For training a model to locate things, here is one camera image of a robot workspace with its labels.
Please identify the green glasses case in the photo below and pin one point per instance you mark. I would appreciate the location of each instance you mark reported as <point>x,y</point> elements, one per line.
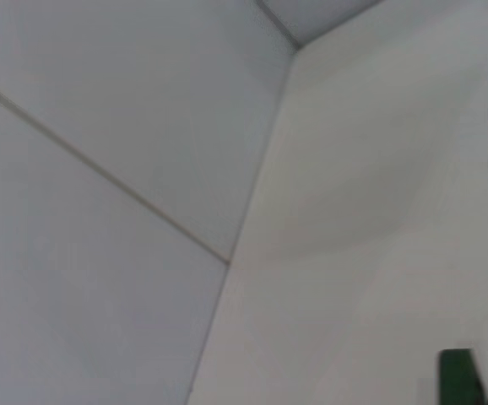
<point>459,379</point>

